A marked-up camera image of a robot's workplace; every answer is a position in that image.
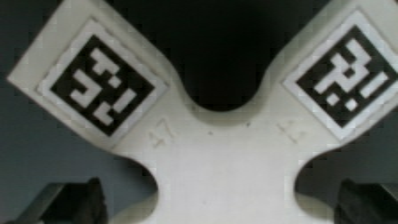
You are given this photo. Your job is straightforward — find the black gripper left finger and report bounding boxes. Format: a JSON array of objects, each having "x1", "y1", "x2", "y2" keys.
[{"x1": 14, "y1": 178, "x2": 108, "y2": 224}]

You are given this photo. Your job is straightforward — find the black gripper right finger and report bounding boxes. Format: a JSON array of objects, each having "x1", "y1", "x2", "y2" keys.
[{"x1": 334, "y1": 179, "x2": 398, "y2": 224}]

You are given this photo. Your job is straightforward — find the white cross-shaped table base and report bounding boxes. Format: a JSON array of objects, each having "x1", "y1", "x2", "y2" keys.
[{"x1": 8, "y1": 0, "x2": 398, "y2": 224}]

